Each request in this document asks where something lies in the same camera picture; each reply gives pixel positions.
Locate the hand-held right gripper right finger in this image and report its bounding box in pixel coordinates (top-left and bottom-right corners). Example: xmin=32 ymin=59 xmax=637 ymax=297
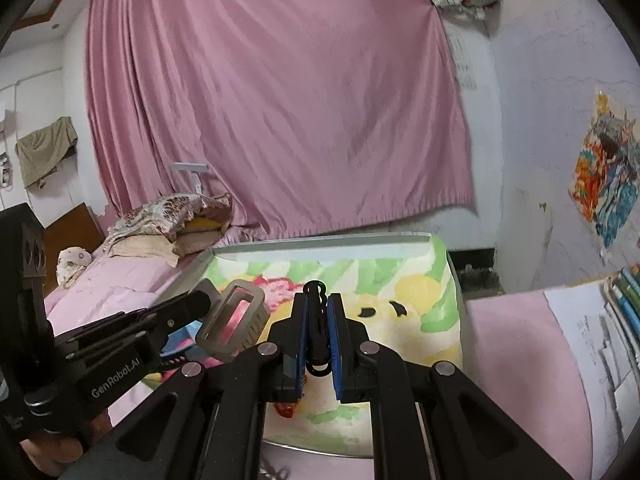
xmin=327 ymin=292 xmax=576 ymax=480

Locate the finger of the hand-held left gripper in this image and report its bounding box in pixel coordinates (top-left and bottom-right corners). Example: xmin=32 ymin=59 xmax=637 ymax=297
xmin=52 ymin=290 xmax=214 ymax=361

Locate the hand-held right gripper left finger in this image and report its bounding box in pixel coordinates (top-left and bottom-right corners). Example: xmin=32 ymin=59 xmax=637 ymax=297
xmin=65 ymin=292 xmax=308 ymax=480

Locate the black hair tie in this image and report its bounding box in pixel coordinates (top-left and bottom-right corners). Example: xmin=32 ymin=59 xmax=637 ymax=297
xmin=303 ymin=280 xmax=331 ymax=377

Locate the beige hair claw clip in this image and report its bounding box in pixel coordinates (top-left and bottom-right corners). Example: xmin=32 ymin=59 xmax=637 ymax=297
xmin=194 ymin=280 xmax=267 ymax=361

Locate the grey shallow box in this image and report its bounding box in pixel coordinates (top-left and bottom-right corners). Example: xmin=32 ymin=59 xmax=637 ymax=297
xmin=145 ymin=232 xmax=467 ymax=461

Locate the person's left hand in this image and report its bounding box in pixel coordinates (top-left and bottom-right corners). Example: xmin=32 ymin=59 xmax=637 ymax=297
xmin=19 ymin=407 xmax=115 ymax=480

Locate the beige pillow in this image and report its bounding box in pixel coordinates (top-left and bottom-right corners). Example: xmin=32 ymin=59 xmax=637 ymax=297
xmin=107 ymin=230 xmax=226 ymax=268

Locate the colourful printed paper lining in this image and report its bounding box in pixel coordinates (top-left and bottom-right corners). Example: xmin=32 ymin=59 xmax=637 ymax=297
xmin=150 ymin=237 xmax=463 ymax=453

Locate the bed with pink sheet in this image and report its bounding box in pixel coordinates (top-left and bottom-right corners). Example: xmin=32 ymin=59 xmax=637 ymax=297
xmin=42 ymin=230 xmax=236 ymax=341

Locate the yellow cushion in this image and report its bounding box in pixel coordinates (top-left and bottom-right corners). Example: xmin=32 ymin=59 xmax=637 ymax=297
xmin=185 ymin=216 xmax=223 ymax=233

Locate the floral pillows pile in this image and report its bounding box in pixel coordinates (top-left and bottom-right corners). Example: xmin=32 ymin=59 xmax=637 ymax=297
xmin=107 ymin=192 xmax=233 ymax=246

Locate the white printed cloth bundle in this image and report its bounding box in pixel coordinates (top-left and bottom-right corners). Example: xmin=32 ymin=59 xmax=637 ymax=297
xmin=56 ymin=246 xmax=93 ymax=288

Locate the wooden headboard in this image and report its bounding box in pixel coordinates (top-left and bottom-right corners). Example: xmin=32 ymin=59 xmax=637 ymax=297
xmin=42 ymin=202 xmax=106 ymax=296

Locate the white desk lamp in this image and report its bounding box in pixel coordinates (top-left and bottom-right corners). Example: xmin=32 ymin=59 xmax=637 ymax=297
xmin=170 ymin=161 xmax=210 ymax=196

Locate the olive hanging cloth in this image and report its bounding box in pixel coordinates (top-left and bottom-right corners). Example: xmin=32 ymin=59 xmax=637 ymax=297
xmin=15 ymin=116 xmax=79 ymax=190

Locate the pink curtain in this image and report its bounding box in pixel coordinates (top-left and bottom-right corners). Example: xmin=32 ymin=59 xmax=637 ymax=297
xmin=82 ymin=0 xmax=476 ymax=241

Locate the pile of white paper sheets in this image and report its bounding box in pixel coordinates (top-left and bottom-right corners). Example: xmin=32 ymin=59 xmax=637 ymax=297
xmin=545 ymin=280 xmax=636 ymax=441

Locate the stack of books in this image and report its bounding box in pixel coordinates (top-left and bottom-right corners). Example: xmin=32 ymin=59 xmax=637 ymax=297
xmin=605 ymin=266 xmax=640 ymax=376

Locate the white wall calendar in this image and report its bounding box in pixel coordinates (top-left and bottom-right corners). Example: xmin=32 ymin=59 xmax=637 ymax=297
xmin=447 ymin=30 xmax=481 ymax=93

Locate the colourful figure wall poster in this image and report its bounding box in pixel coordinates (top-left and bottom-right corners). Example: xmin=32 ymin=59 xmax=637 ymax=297
xmin=569 ymin=87 xmax=640 ymax=251

